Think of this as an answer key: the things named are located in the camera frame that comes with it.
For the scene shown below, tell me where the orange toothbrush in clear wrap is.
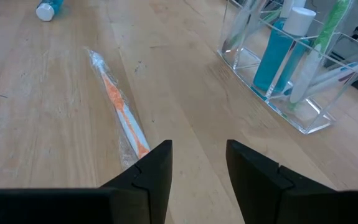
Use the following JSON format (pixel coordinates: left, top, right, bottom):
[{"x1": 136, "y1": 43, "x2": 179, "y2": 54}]
[{"x1": 86, "y1": 48, "x2": 152, "y2": 170}]

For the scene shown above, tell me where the blue toothbrush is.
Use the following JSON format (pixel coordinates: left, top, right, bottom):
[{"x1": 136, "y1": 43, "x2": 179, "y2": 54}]
[{"x1": 283, "y1": 60, "x2": 358, "y2": 96}]

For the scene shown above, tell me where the clear plastic bag with toothbrushes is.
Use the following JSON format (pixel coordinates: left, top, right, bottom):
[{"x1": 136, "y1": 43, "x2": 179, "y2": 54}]
[{"x1": 217, "y1": 0, "x2": 358, "y2": 135}]

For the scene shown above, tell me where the teal toothpaste tube white cap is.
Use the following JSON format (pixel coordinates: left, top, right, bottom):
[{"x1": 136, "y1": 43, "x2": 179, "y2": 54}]
[
  {"x1": 252, "y1": 6, "x2": 318, "y2": 93},
  {"x1": 275, "y1": 0, "x2": 311, "y2": 94},
  {"x1": 35, "y1": 0, "x2": 65, "y2": 22}
]

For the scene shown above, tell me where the green toothbrush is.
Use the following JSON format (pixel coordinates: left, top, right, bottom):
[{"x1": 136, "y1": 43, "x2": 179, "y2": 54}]
[
  {"x1": 288, "y1": 0, "x2": 353, "y2": 105},
  {"x1": 224, "y1": 0, "x2": 282, "y2": 54}
]

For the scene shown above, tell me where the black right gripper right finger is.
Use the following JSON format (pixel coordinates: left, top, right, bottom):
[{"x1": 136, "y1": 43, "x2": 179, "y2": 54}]
[{"x1": 225, "y1": 139, "x2": 337, "y2": 224}]

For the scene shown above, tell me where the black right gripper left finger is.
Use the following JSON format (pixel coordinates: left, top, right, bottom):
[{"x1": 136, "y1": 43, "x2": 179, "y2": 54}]
[{"x1": 100, "y1": 139, "x2": 174, "y2": 224}]

